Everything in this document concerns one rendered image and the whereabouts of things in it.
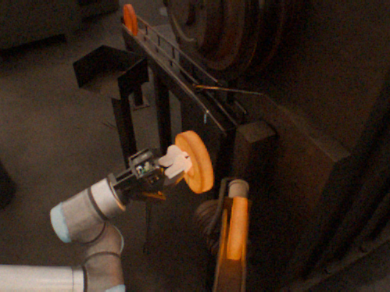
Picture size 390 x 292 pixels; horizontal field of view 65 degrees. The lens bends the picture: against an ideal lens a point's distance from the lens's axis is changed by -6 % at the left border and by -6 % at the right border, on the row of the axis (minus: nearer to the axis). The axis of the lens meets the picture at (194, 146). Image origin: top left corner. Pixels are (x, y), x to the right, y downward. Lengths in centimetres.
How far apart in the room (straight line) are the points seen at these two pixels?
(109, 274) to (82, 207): 17
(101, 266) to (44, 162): 141
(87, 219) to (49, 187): 123
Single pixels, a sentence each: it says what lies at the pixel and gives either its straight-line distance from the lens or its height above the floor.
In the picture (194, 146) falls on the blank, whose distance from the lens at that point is 75.
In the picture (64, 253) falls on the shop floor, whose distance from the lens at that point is 172.
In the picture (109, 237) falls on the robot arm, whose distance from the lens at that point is 86.
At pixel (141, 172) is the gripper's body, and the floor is 87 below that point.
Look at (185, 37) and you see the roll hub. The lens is 96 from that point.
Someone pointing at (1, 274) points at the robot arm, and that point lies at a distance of 78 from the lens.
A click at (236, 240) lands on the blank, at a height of 75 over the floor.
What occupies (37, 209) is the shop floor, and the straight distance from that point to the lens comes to 193.
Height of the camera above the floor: 143
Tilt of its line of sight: 44 degrees down
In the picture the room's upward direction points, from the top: straight up
